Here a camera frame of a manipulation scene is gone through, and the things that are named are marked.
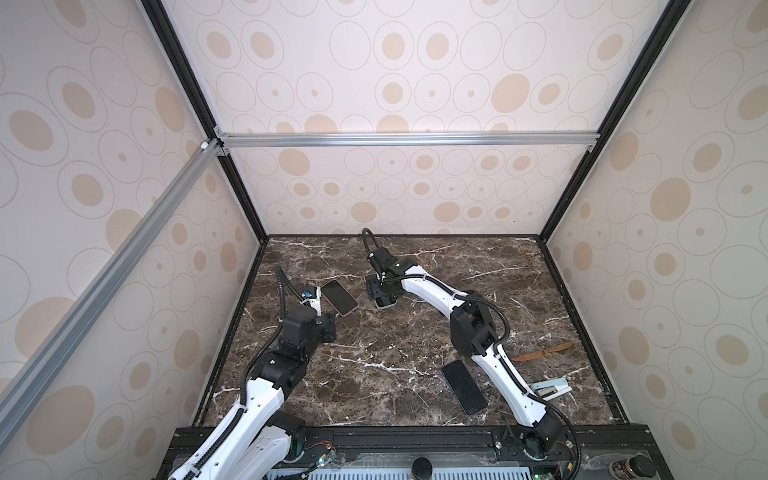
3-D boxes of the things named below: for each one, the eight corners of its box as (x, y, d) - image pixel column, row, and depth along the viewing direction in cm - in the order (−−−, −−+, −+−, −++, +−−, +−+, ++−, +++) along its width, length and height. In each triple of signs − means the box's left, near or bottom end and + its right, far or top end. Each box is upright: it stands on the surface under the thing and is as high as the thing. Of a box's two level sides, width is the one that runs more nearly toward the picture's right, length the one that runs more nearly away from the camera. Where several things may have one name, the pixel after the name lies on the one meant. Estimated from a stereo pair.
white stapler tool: (536, 401, 83) (540, 399, 81) (529, 385, 85) (532, 383, 83) (570, 395, 84) (574, 392, 82) (562, 379, 86) (565, 376, 85)
